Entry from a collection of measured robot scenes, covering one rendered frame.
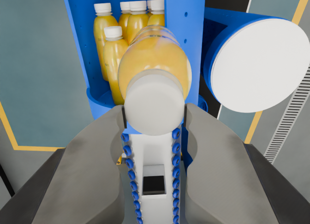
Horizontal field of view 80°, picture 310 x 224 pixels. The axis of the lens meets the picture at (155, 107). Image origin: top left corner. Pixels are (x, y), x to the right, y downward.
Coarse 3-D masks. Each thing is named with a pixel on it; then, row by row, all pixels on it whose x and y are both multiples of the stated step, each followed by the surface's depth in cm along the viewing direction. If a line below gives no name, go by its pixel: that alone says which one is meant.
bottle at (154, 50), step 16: (144, 32) 20; (160, 32) 19; (128, 48) 16; (144, 48) 14; (160, 48) 14; (176, 48) 15; (128, 64) 14; (144, 64) 13; (160, 64) 13; (176, 64) 14; (128, 80) 14; (176, 80) 13
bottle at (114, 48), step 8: (112, 40) 41; (120, 40) 42; (104, 48) 42; (112, 48) 41; (120, 48) 41; (104, 56) 43; (112, 56) 41; (120, 56) 42; (112, 64) 42; (112, 72) 44; (112, 80) 45; (112, 88) 46; (112, 96) 48; (120, 96) 46; (120, 104) 48
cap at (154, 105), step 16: (144, 80) 11; (160, 80) 11; (128, 96) 11; (144, 96) 11; (160, 96) 11; (176, 96) 11; (128, 112) 12; (144, 112) 12; (160, 112) 12; (176, 112) 12; (144, 128) 12; (160, 128) 12
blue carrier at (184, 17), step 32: (64, 0) 37; (96, 0) 47; (128, 0) 51; (192, 0) 31; (192, 32) 34; (96, 64) 51; (192, 64) 37; (96, 96) 52; (192, 96) 41; (128, 128) 39
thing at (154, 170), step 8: (144, 168) 86; (152, 168) 85; (160, 168) 85; (144, 176) 82; (152, 176) 80; (160, 176) 79; (144, 184) 76; (152, 184) 76; (160, 184) 76; (144, 192) 74; (152, 192) 74; (160, 192) 74
